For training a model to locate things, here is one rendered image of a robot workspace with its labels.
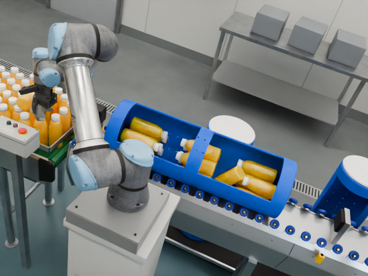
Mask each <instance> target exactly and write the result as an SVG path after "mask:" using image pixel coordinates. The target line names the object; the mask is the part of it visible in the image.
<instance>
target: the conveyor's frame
mask: <svg viewBox="0 0 368 276"><path fill-rule="evenodd" d="M57 161H58V160H57ZM54 164H55V163H53V162H52V161H51V160H48V158H45V157H43V156H40V155H38V154H35V153H32V154H31V155H30V156H28V157H27V158H24V157H22V167H23V173H24V178H26V179H28V180H31V181H33V182H35V184H34V185H33V186H32V187H31V188H30V189H29V190H28V191H27V192H26V193H25V199H27V198H28V197H29V196H30V195H31V194H32V193H33V192H34V191H35V190H36V189H37V188H38V187H39V186H40V185H41V184H44V185H45V199H44V200H43V205H45V206H52V205H53V204H54V199H53V198H52V182H53V181H54V180H55V167H54ZM7 171H10V172H11V168H10V159H9V151H6V150H4V149H2V148H0V193H1V201H2V208H3V215H4V223H5V230H6V235H7V240H6V241H5V246H6V247H7V248H10V249H11V248H14V247H16V246H17V245H18V243H19V242H18V239H17V238H16V237H15V232H14V223H13V214H12V213H13V212H14V211H15V204H14V205H13V206H12V205H11V200H10V192H9V182H8V174H7Z"/></svg>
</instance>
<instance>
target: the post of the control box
mask: <svg viewBox="0 0 368 276"><path fill-rule="evenodd" d="M9 159H10V168H11V178H12V184H13V193H14V203H15V212H16V222H17V228H18V237H19V247H20V256H21V266H22V267H24V268H26V269H28V267H29V266H30V264H31V258H30V245H29V238H28V225H27V212H26V199H25V186H24V173H23V167H22V157H21V156H19V155H17V154H14V153H11V152H9Z"/></svg>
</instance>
